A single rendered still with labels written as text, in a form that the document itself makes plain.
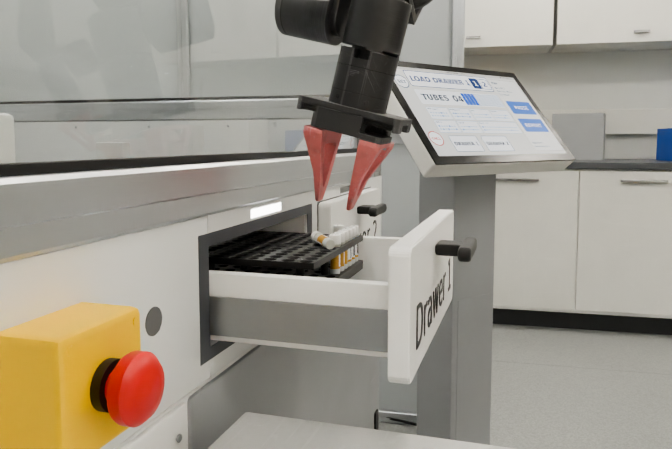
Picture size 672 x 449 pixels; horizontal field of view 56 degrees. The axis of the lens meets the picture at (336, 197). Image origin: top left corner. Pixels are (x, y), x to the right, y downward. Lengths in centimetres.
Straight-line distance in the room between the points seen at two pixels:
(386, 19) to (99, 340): 37
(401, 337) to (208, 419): 20
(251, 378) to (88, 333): 33
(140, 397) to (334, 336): 22
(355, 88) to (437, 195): 100
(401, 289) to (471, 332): 117
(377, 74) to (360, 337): 24
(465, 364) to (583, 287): 198
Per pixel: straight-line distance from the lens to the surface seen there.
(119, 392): 36
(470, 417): 174
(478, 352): 170
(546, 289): 357
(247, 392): 67
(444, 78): 160
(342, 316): 53
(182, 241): 53
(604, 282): 359
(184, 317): 54
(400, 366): 51
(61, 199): 41
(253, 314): 56
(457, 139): 144
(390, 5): 60
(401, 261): 49
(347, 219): 91
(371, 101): 59
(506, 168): 154
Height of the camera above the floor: 101
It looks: 5 degrees down
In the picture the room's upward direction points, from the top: straight up
